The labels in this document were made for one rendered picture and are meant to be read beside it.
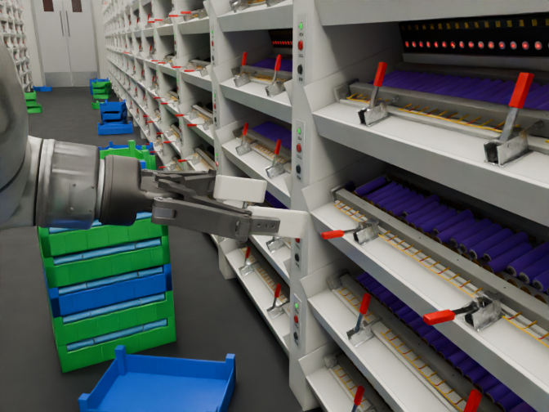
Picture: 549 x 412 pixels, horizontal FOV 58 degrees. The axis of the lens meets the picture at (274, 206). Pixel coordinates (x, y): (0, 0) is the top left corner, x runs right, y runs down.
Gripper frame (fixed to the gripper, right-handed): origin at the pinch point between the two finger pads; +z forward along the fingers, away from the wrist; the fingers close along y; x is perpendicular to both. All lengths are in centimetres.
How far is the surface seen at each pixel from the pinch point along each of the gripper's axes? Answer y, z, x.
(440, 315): 14.7, 16.2, -6.7
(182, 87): -170, 19, 4
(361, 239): -11.2, 21.2, -7.3
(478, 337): 16.4, 20.8, -8.6
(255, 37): -100, 26, 26
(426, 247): 0.7, 24.1, -3.7
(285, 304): -57, 34, -43
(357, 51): -30.1, 23.1, 22.7
